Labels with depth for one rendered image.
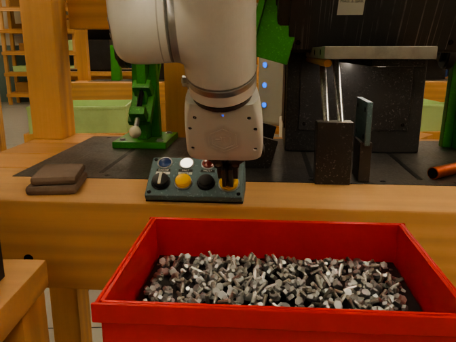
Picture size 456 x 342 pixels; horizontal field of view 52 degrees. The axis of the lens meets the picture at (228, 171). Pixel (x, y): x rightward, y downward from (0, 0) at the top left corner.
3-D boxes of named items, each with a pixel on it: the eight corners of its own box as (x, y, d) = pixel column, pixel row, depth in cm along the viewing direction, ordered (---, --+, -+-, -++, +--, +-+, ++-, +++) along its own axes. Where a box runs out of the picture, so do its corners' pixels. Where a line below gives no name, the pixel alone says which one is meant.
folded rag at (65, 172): (76, 195, 75) (74, 176, 74) (24, 196, 74) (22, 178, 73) (88, 178, 84) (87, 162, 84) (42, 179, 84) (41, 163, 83)
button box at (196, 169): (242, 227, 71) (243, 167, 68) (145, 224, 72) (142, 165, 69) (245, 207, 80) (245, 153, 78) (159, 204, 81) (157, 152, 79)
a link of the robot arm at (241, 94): (176, 91, 53) (180, 111, 55) (255, 91, 52) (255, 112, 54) (186, 47, 58) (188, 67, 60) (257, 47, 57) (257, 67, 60)
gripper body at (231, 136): (175, 102, 54) (186, 166, 63) (263, 104, 54) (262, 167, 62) (183, 64, 59) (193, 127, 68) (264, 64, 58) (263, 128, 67)
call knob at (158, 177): (167, 188, 71) (166, 184, 70) (150, 188, 71) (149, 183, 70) (170, 176, 73) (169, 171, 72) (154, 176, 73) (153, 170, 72)
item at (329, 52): (435, 67, 68) (438, 45, 67) (323, 67, 69) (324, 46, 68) (375, 62, 105) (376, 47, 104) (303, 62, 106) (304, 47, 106)
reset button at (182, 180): (190, 188, 71) (189, 184, 70) (174, 188, 71) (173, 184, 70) (192, 177, 72) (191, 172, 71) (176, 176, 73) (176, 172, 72)
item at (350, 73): (419, 153, 105) (435, -8, 96) (282, 151, 107) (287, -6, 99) (397, 138, 122) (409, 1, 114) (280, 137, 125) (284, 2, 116)
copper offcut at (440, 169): (454, 171, 90) (456, 159, 89) (465, 173, 88) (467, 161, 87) (426, 178, 85) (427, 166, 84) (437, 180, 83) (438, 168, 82)
